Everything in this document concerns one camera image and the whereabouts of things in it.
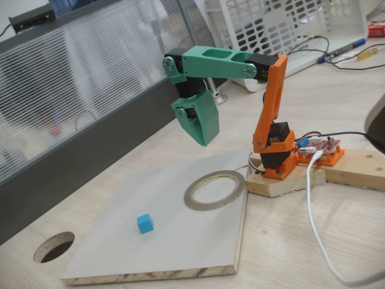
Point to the green gripper with servo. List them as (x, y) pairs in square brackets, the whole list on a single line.
[(207, 115)]

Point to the blue cube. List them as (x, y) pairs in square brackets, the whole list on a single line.
[(145, 224)]

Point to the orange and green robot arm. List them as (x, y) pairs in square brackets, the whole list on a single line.
[(210, 64)]

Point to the metal pole with foot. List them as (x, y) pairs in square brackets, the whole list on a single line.
[(221, 97)]

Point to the light wooden base block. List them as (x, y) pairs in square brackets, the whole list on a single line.
[(285, 186)]

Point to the ribbed glass desk partition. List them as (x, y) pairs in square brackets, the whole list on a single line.
[(90, 60)]

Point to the white plastic lattice basket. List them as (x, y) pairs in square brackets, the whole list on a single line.
[(303, 61)]

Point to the white laminated particle board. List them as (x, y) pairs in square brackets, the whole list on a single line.
[(180, 241)]

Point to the red controller circuit board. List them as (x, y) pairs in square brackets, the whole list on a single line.
[(325, 146)]

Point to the blue capped marker pen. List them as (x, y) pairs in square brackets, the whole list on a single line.
[(343, 49)]

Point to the long wooden plank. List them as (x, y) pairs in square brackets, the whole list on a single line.
[(361, 168)]

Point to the beige and black rounded object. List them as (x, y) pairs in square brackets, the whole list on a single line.
[(377, 120)]

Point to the translucent yellow pen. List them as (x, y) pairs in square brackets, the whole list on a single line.
[(368, 53)]

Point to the black box device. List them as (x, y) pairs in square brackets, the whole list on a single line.
[(33, 18)]

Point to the small red box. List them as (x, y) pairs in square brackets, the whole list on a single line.
[(377, 31)]

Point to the orange controller board mount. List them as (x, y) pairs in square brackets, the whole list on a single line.
[(334, 159)]

